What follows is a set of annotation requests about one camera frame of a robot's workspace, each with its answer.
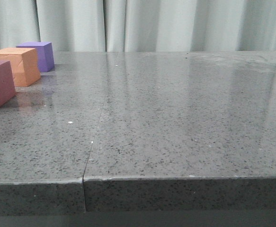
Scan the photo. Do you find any purple foam cube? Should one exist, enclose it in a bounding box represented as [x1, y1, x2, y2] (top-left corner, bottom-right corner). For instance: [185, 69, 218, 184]
[16, 42, 54, 72]

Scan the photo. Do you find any orange foam cube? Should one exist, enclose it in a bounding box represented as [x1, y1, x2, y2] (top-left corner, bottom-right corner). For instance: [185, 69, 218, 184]
[0, 47, 41, 87]

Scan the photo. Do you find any grey curtain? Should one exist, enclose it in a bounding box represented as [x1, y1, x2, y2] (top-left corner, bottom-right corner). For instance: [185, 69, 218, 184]
[0, 0, 276, 52]

